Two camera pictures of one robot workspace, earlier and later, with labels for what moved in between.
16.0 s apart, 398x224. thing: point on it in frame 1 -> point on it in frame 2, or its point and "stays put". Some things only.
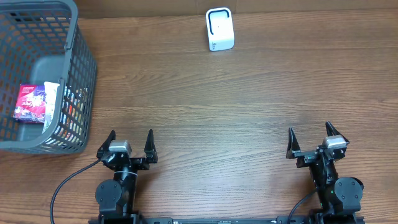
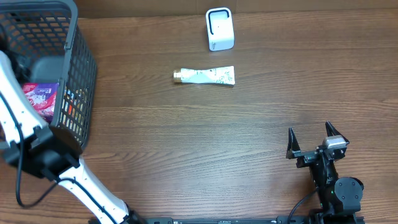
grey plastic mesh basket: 41,42 stays put
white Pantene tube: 51,91 -> 221,75
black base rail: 290,219 stays put
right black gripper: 305,157 stays put
